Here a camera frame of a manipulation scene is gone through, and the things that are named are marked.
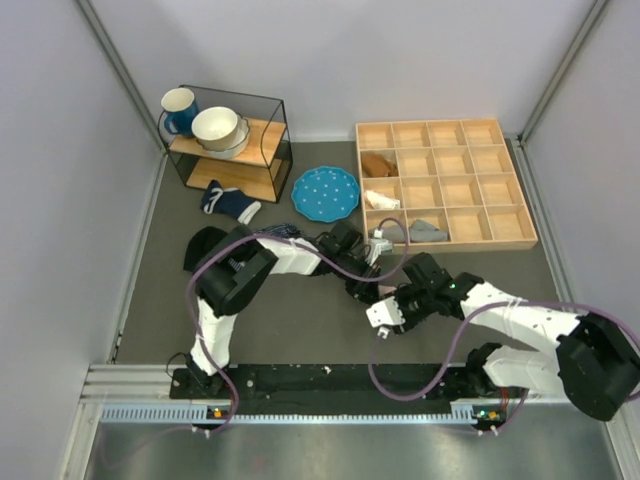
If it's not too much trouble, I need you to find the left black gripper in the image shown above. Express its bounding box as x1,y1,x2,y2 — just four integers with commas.
331,249,381,306

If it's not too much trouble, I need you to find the pink underwear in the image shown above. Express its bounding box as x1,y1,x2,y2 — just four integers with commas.
378,284,397,298

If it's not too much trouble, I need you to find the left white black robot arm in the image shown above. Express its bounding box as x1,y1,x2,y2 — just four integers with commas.
183,221,381,397

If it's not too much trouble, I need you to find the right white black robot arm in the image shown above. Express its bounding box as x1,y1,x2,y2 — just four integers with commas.
384,254,639,421

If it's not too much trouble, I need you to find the striped blue underwear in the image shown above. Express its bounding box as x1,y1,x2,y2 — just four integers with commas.
253,223,305,239

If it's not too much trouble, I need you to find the grey rolled cloth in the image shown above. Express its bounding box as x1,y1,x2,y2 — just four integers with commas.
409,219,449,243
369,225,409,244

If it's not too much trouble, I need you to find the white rolled cloth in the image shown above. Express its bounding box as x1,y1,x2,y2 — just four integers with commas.
364,190,401,210

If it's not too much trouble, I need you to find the blue dotted plate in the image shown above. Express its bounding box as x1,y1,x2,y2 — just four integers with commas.
291,166,360,223

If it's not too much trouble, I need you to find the wooden compartment tray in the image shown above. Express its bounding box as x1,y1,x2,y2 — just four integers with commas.
356,118,538,253

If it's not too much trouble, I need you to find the brown rolled cloth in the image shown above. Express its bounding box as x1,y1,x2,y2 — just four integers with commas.
361,152,398,178

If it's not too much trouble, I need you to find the navy white sock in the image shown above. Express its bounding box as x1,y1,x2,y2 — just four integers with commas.
200,180,262,225

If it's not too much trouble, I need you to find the black folded cloth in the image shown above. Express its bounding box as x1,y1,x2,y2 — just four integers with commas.
183,226,227,273

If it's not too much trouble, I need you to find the white bowl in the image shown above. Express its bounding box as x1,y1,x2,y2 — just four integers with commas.
191,106,240,151

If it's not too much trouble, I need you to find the blue enamel mug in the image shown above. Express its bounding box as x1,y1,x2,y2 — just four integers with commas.
161,87,199,138

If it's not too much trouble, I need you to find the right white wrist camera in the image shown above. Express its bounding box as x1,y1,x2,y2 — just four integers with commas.
366,296,405,340

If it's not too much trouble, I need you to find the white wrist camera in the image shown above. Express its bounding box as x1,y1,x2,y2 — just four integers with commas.
366,237,393,265
366,296,405,340

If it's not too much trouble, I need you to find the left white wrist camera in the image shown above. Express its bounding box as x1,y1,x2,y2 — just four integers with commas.
366,237,393,265

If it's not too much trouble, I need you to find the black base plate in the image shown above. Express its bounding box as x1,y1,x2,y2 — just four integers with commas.
169,363,526,414

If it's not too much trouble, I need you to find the black wire wooden shelf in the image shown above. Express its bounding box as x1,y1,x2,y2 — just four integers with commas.
157,85,293,203

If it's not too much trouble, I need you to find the aluminium frame rail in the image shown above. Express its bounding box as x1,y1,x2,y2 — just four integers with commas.
82,362,626,401

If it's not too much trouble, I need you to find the grey cable duct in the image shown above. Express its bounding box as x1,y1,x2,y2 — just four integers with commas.
100,404,498,426

